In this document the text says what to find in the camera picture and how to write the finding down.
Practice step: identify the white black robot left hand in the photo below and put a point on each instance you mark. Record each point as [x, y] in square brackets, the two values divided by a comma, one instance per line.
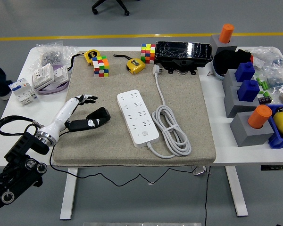
[63, 110]

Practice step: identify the black plug adapter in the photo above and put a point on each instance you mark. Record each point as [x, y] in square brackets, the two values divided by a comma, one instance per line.
[101, 115]

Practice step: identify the white power strip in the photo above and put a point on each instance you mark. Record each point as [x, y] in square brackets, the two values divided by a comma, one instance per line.
[136, 117]

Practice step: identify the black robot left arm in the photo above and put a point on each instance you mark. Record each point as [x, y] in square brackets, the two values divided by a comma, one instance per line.
[16, 150]

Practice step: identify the purple tape roll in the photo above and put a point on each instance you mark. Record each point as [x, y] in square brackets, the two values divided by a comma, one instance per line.
[52, 90]

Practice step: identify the white blue circuit breaker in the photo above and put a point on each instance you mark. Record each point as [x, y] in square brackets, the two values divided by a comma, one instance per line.
[22, 90]

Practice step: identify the grey-brown mat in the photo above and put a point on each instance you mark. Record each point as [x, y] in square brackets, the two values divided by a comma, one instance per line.
[103, 146]

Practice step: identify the clear bag of metal nuts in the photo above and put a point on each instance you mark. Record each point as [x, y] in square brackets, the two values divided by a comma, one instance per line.
[49, 56]

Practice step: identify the scrambled colourful puzzle cube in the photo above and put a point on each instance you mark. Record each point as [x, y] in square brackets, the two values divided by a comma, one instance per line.
[101, 68]

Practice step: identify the yellow tape measure black label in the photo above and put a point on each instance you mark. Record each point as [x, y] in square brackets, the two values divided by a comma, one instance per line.
[90, 55]

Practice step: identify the yellow tape measure grey label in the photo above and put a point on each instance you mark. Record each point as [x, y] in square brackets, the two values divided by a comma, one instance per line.
[135, 66]

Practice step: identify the white table leg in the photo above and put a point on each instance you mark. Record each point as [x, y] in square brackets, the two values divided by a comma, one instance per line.
[68, 195]
[237, 193]

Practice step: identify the tall colourful puzzle cube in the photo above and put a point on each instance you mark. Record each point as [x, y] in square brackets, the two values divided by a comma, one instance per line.
[148, 54]

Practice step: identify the black office chair base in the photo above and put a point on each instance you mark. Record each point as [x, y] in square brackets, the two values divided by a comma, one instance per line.
[122, 7]

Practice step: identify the black cracked glossy device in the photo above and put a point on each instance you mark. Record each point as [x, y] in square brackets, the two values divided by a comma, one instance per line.
[179, 50]

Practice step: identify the small metal clip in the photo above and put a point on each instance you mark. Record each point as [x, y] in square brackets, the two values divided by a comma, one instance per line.
[210, 74]

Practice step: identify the white blue round device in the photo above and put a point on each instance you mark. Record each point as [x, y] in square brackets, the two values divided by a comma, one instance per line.
[218, 75]

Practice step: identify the grey block with hole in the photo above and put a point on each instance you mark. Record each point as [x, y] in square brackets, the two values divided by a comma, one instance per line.
[233, 103]
[228, 80]
[214, 43]
[243, 131]

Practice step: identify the black cloth cap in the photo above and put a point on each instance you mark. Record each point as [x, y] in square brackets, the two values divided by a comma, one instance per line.
[226, 60]

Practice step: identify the orange cylinder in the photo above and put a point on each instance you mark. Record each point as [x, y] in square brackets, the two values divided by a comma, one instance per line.
[259, 116]
[226, 33]

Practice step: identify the blue plastic block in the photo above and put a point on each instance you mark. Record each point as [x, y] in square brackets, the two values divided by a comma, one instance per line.
[248, 90]
[245, 71]

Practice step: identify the green plastic cylinder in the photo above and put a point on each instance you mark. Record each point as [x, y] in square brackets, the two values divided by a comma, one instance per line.
[259, 82]
[264, 85]

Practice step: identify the black purple small component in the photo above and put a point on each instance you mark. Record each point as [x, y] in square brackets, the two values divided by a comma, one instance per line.
[265, 99]

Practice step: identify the clear bag of small parts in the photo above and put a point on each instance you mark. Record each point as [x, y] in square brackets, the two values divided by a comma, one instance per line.
[266, 55]

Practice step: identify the clear bag of blue parts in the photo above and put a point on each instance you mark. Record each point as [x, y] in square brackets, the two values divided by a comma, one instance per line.
[277, 81]

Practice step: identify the blue plastic bin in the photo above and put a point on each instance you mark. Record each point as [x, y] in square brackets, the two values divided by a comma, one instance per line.
[278, 141]

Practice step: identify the black table control panel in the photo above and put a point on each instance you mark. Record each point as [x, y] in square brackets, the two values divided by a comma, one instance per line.
[276, 167]

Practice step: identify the white wall socket panel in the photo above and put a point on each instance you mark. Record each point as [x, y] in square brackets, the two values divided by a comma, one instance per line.
[61, 73]
[43, 75]

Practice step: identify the metal bracket under table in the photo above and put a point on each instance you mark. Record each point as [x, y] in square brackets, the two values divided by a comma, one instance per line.
[199, 170]

